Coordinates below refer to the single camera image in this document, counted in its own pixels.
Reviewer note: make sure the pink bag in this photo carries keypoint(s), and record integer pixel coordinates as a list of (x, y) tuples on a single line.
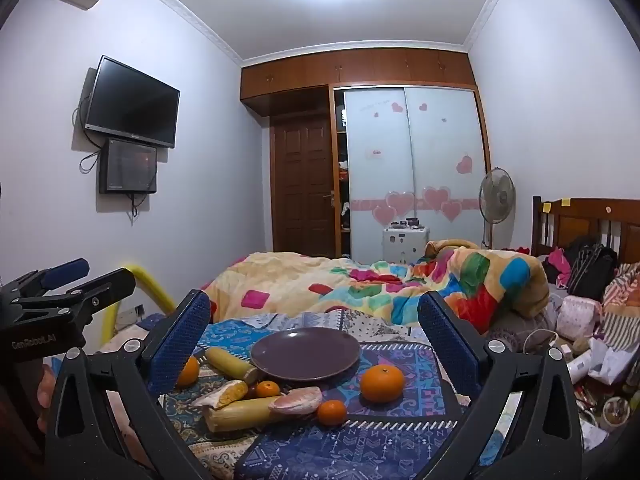
[(579, 317)]

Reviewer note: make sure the striped cloth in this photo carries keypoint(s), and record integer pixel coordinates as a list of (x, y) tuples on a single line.
[(622, 295)]

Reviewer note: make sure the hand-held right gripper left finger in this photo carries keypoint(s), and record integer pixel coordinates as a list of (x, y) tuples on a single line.
[(180, 340)]

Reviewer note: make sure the medium orange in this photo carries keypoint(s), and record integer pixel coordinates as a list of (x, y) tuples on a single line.
[(189, 371)]

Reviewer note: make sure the standing fan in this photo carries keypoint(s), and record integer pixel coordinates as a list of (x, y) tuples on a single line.
[(497, 195)]

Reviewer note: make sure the yellow corn cob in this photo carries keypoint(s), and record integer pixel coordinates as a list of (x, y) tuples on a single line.
[(240, 412), (232, 362)]

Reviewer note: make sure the small orange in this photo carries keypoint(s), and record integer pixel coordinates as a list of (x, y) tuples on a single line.
[(331, 412), (268, 389)]

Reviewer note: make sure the blue patterned cloth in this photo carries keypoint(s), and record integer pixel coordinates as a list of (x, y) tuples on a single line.
[(350, 440)]

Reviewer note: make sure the small black wall monitor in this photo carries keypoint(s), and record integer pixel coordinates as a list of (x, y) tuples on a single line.
[(127, 166)]

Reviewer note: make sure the wooden wardrobe with sliding doors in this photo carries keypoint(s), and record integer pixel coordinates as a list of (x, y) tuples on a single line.
[(400, 160)]

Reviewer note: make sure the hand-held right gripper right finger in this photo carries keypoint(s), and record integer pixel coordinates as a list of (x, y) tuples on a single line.
[(445, 340)]

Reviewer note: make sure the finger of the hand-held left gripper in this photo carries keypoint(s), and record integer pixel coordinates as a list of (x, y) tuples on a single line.
[(65, 270), (102, 290)]

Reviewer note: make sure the black bag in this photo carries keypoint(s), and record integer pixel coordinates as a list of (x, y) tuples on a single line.
[(592, 270)]

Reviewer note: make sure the purple plate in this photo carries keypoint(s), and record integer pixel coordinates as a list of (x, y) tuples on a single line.
[(305, 355)]

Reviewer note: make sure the pink garment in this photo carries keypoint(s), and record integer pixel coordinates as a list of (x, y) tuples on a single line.
[(559, 265)]

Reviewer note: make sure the black wall television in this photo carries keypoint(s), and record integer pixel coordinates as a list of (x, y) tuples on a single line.
[(132, 102)]

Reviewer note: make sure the white bottle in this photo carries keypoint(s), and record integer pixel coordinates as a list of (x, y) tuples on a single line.
[(579, 364)]

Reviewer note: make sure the large orange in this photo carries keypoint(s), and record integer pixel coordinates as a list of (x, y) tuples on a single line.
[(382, 382)]

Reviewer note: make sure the brown wooden door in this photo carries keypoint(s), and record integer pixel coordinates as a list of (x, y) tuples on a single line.
[(302, 185)]

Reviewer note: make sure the wooden bed headboard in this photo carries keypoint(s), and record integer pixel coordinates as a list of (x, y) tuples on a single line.
[(580, 220)]

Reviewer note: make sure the colourful patchwork blanket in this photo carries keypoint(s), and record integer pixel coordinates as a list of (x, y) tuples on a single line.
[(380, 285)]

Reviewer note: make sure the small white cabinet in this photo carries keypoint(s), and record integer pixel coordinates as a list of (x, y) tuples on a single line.
[(405, 245)]

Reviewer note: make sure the pink pomelo segment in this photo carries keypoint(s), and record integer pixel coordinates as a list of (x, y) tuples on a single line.
[(297, 400)]

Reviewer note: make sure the person's left hand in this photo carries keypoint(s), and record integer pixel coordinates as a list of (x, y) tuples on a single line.
[(46, 397)]

